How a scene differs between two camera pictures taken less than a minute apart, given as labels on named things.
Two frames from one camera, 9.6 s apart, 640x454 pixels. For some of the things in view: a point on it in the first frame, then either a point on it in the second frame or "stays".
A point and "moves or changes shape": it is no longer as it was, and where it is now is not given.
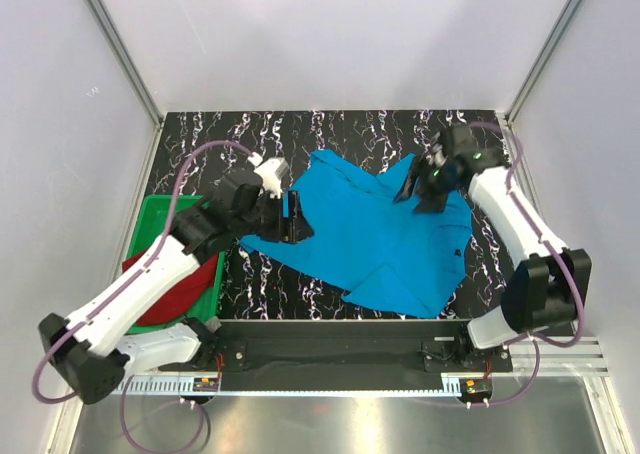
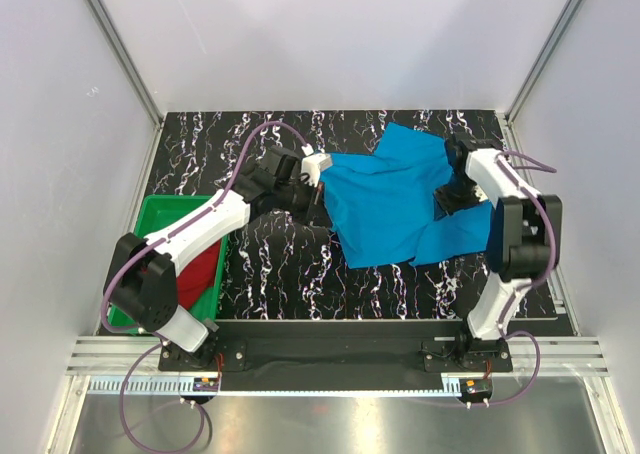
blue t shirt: [394, 258] moves or changes shape
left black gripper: [300, 227] to [315, 212]
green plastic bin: [153, 221] stays
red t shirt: [184, 297] stays
